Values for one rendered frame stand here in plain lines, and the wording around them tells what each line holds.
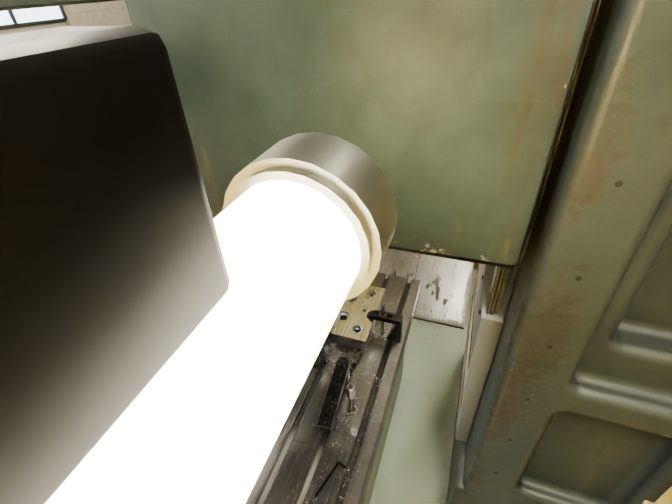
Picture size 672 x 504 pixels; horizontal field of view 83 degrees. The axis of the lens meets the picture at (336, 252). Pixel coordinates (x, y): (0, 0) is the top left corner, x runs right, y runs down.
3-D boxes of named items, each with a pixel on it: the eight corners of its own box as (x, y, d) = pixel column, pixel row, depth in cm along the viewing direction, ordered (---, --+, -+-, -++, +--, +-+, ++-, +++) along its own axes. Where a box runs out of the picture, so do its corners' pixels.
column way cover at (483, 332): (449, 441, 112) (479, 317, 82) (463, 326, 148) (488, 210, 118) (466, 447, 111) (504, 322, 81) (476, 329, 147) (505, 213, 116)
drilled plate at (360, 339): (306, 336, 143) (305, 326, 140) (333, 286, 164) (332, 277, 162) (365, 350, 136) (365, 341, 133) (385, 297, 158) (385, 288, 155)
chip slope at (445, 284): (282, 314, 197) (275, 275, 182) (328, 243, 248) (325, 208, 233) (460, 356, 171) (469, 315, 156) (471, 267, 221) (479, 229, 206)
